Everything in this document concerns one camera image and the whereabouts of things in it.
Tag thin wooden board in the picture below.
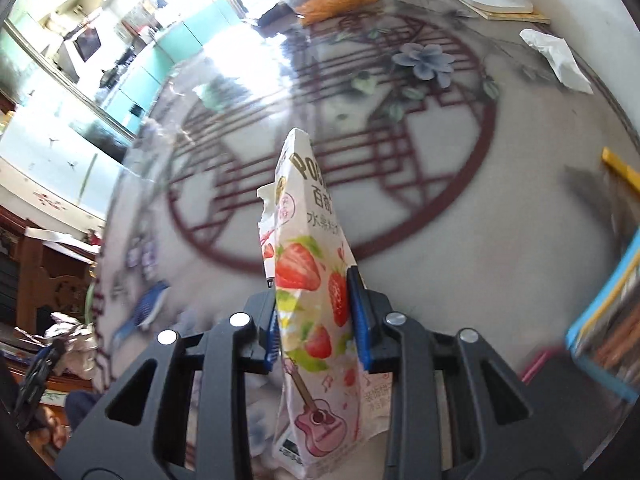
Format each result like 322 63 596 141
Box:
467 2 551 25

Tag yellow strip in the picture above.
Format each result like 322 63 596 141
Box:
601 147 640 186

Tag blue toy tablet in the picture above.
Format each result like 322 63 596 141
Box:
565 230 640 403

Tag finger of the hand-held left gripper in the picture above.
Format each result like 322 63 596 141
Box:
20 341 67 413

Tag white refrigerator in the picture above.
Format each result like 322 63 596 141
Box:
0 95 126 221

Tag range hood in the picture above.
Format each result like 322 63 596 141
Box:
60 25 103 68

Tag white tissue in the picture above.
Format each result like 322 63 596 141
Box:
519 28 595 95

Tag person's leg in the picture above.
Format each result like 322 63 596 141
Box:
65 390 101 428

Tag carved wooden chair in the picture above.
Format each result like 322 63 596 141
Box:
20 227 103 333

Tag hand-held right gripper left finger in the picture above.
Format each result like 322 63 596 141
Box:
55 290 281 480

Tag teal kitchen cabinets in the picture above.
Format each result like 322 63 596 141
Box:
100 0 251 131

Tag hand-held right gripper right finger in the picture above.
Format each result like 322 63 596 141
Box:
346 266 583 480

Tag foil wrapper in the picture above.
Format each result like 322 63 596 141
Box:
45 310 98 378

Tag pink strawberry snack box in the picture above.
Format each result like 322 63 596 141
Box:
256 128 368 478

